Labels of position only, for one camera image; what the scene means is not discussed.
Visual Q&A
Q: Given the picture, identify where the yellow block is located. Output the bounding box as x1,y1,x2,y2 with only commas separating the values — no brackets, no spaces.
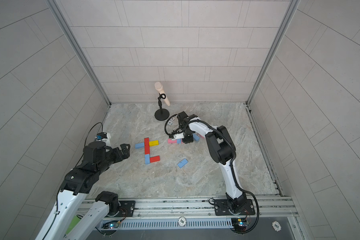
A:
149,140,159,147

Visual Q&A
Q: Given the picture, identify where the red stem block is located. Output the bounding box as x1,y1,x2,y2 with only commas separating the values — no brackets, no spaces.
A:
144,138,150,147

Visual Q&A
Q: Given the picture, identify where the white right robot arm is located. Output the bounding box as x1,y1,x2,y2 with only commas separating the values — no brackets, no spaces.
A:
179,117,247,214

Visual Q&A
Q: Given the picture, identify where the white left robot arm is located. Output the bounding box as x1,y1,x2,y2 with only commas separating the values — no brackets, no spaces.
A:
36,142,134,240

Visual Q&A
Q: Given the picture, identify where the black microphone stand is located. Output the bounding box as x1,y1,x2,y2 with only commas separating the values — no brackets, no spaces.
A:
155,94,170,121

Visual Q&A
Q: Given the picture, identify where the beige wooden microphone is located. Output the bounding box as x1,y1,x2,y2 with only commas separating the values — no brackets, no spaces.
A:
155,82,171,106

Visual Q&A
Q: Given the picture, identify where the left circuit board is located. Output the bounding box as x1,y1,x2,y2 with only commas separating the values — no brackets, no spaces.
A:
102,221,122,230

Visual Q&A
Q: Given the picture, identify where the circuit board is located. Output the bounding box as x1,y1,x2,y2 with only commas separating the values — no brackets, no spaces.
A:
102,221,122,230
231,218,248,233

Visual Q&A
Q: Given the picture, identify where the right circuit board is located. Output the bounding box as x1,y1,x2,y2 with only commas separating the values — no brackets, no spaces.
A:
231,218,248,233

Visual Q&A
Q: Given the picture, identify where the poker chip right corner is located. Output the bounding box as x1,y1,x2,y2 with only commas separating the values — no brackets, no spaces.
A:
272,221,282,232

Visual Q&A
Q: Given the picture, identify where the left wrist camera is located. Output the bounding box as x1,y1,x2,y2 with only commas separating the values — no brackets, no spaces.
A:
95,132,111,147

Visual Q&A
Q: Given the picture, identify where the black corrugated cable hose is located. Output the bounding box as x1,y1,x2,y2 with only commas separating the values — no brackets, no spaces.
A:
163,115,260,234

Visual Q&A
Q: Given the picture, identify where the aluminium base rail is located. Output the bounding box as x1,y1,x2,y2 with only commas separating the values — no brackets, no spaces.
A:
75,196,299,233

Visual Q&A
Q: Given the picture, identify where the poker chip on rail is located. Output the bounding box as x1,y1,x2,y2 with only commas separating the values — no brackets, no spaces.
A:
178,217,187,227

